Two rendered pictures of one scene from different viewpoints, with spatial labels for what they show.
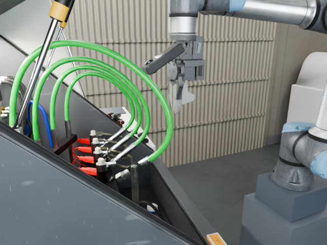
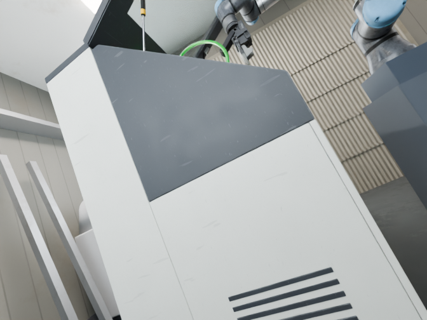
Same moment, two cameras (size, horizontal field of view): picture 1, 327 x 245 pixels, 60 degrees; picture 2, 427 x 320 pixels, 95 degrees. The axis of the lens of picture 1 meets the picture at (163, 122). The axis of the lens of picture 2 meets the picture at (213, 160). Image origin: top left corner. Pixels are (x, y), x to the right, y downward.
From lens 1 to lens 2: 0.77 m
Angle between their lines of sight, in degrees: 43
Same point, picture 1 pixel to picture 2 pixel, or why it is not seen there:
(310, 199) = (412, 56)
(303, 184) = (394, 51)
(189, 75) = (243, 40)
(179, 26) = (225, 23)
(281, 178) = (372, 65)
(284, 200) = (383, 75)
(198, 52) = (243, 28)
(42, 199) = (150, 65)
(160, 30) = not seen: hidden behind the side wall
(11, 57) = not seen: hidden behind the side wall
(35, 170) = (146, 56)
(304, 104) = not seen: outside the picture
